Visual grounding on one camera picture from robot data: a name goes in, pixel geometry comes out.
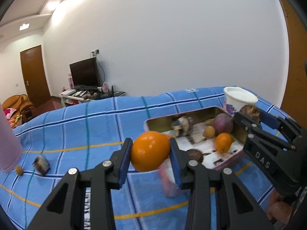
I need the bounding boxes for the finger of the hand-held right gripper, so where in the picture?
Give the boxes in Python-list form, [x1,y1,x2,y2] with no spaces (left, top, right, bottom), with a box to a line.
[258,109,303,139]
[233,111,296,150]

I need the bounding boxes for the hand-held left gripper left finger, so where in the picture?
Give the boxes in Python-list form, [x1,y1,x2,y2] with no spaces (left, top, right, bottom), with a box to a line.
[26,138,133,230]

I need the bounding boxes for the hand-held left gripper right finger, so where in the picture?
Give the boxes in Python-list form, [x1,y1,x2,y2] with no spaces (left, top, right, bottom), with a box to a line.
[168,138,274,230]

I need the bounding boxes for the brown fuzzy object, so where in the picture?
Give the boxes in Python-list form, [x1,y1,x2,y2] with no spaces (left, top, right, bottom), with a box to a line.
[240,104,261,122]

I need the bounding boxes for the purple passion fruit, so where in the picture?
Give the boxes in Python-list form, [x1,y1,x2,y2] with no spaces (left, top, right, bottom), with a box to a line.
[213,113,234,137]

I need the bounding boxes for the large orange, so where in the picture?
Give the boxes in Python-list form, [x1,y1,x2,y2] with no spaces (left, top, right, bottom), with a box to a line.
[131,131,171,172]

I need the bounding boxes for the small round mandarin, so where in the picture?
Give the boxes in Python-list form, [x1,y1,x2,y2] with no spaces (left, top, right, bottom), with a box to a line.
[205,126,216,139]

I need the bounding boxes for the pink tin box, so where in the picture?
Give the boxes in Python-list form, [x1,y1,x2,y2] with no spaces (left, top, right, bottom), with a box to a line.
[144,106,247,198]

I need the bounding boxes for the person's right hand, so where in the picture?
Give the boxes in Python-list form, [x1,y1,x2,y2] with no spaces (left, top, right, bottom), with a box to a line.
[267,188,296,224]

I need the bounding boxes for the dark brown passion fruit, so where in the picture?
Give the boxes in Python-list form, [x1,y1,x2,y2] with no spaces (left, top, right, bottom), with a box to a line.
[186,149,204,163]

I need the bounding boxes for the white paper cup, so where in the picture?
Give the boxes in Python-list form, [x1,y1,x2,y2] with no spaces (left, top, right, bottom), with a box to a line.
[224,86,258,117]

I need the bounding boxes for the small oval orange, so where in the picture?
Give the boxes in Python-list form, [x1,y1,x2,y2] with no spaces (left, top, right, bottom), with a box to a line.
[214,133,234,154]

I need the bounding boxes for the printed paper sheet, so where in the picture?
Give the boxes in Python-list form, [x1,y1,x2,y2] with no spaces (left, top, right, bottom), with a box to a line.
[165,125,244,166]

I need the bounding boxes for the blue plaid blanket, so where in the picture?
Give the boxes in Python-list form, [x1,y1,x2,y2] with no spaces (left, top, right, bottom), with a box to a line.
[0,86,298,230]

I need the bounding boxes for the orange-brown wooden door panel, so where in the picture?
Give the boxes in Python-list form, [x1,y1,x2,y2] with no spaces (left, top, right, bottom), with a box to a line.
[276,0,307,125]

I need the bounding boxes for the black wifi router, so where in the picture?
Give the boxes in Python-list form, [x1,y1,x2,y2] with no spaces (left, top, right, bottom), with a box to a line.
[102,84,115,97]

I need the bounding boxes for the white tv stand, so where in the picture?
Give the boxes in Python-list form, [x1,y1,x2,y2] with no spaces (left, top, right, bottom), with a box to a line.
[58,89,126,107]

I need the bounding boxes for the black television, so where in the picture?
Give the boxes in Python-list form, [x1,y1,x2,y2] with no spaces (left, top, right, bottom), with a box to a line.
[69,57,101,87]

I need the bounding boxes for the lilac cylindrical container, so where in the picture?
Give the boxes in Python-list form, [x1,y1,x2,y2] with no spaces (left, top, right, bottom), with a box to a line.
[0,102,23,173]

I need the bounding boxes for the tan leather armchair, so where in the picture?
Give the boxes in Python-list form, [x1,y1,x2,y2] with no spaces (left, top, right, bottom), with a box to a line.
[1,94,35,122]

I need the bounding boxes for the brown wooden door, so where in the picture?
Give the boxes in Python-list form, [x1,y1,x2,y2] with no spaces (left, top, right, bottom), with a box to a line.
[20,45,52,108]

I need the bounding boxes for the dark power cable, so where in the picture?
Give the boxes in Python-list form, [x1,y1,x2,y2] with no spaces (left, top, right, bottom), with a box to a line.
[97,59,106,85]

